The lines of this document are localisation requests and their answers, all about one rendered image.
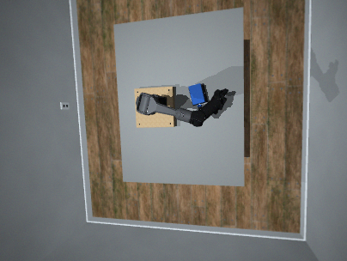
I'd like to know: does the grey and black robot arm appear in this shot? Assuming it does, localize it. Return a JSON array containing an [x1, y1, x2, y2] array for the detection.
[[136, 93, 215, 127]]

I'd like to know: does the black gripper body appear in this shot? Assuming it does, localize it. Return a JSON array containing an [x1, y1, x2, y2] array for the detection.
[[207, 89, 223, 114]]

